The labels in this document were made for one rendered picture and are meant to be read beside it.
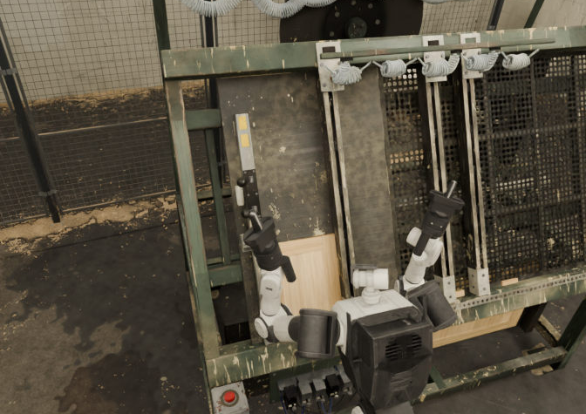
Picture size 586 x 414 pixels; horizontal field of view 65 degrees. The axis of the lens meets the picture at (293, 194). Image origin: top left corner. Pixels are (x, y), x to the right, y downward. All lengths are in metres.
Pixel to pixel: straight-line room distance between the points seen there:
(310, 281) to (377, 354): 0.65
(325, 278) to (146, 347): 1.54
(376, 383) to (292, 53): 1.21
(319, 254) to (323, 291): 0.17
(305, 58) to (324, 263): 0.85
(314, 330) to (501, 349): 2.13
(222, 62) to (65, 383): 2.16
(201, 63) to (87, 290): 2.27
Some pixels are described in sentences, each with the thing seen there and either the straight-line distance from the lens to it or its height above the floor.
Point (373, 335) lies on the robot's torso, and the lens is 1.42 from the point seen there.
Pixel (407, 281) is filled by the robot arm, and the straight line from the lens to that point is 1.94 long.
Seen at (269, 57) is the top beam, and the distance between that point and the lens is 1.84.
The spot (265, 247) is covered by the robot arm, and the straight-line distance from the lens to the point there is 1.47.
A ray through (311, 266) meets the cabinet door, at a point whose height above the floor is 1.13.
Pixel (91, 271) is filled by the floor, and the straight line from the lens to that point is 3.78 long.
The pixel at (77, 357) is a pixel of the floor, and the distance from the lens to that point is 3.29.
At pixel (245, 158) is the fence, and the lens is 1.84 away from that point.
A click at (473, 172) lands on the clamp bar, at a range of 2.24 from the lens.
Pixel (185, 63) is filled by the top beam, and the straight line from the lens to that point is 1.79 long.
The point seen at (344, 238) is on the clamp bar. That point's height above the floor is 1.25.
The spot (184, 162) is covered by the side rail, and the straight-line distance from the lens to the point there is 1.80.
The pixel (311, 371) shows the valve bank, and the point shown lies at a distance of 2.14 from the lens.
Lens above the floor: 2.52
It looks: 36 degrees down
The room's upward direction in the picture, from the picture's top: 3 degrees clockwise
